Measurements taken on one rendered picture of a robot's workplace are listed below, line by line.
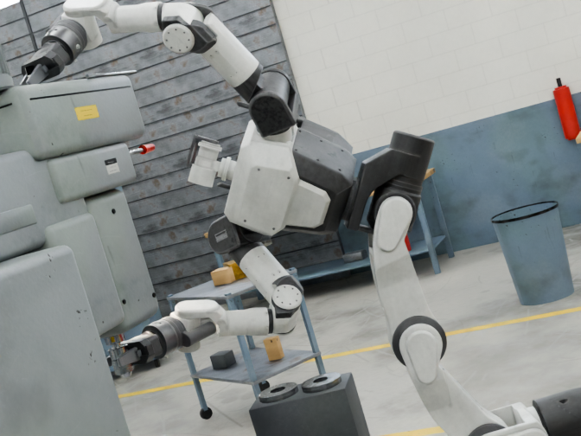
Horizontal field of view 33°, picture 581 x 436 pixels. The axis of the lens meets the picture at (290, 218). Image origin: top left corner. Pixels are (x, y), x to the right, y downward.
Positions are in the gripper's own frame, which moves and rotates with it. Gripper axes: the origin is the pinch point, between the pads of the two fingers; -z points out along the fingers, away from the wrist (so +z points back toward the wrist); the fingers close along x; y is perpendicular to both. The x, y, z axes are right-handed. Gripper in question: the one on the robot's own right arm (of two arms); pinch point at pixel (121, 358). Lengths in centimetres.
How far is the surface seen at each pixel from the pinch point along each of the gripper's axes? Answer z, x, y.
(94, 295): -14.9, 17.7, -18.9
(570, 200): 716, -216, 106
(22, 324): -48, 40, -22
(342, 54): 664, -383, -88
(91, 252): -11.4, 16.6, -27.7
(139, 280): 5.2, 8.9, -16.8
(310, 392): 9.7, 46.5, 14.6
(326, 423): 9, 49, 21
